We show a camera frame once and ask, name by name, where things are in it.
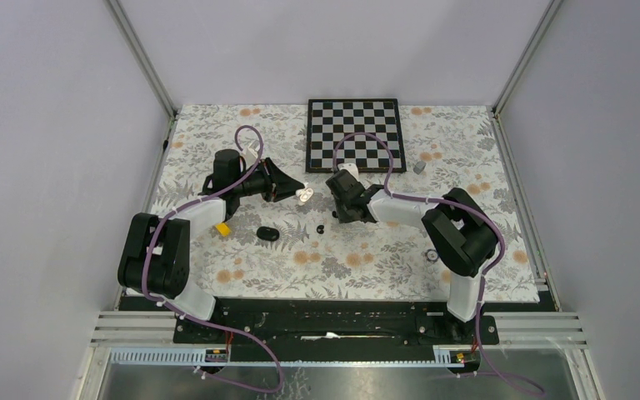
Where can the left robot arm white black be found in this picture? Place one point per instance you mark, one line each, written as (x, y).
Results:
(156, 255)

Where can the white earbud charging case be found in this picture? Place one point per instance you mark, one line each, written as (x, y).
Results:
(304, 195)

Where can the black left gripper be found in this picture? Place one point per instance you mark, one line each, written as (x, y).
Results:
(282, 185)

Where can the small grey cube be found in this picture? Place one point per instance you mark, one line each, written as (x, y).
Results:
(419, 167)

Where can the black white checkerboard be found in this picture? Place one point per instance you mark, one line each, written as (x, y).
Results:
(364, 131)

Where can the yellow block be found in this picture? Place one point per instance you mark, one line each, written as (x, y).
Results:
(223, 229)

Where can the slotted grey cable duct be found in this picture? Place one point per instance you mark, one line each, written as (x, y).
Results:
(426, 357)

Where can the floral patterned table mat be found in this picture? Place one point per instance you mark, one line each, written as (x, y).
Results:
(363, 261)

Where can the black oval earbud case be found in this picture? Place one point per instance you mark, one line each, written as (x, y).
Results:
(268, 234)

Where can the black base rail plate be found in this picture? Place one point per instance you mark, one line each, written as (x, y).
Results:
(296, 327)

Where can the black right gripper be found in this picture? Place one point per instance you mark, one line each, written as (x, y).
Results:
(342, 217)

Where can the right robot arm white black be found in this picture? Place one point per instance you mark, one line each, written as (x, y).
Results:
(466, 241)

